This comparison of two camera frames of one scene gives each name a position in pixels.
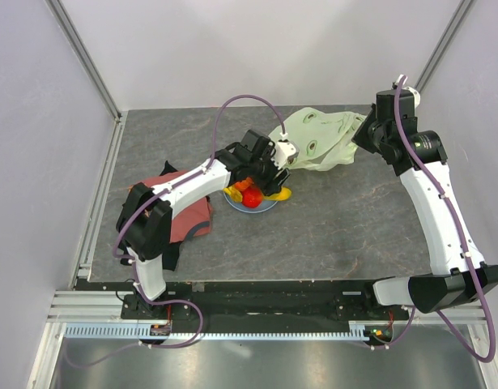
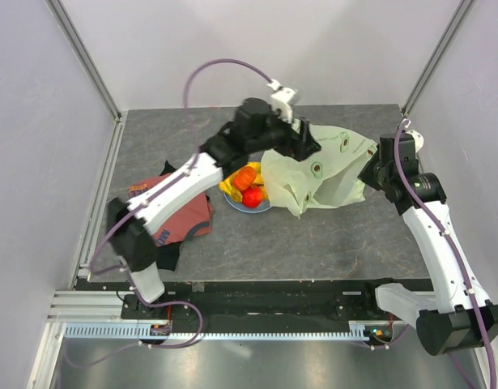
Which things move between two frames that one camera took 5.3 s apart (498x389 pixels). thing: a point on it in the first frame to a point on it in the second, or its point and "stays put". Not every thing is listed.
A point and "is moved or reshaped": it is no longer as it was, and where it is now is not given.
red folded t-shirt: [193, 223] stays put
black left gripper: [269, 186] to [297, 146]
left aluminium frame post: [83, 57] stays put
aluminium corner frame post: [440, 49] stays put
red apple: [252, 197] stays put
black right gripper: [361, 138] to [366, 175]
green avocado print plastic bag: [322, 138] is moved or reshaped
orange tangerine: [242, 185] stays put
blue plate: [265, 205] stays put
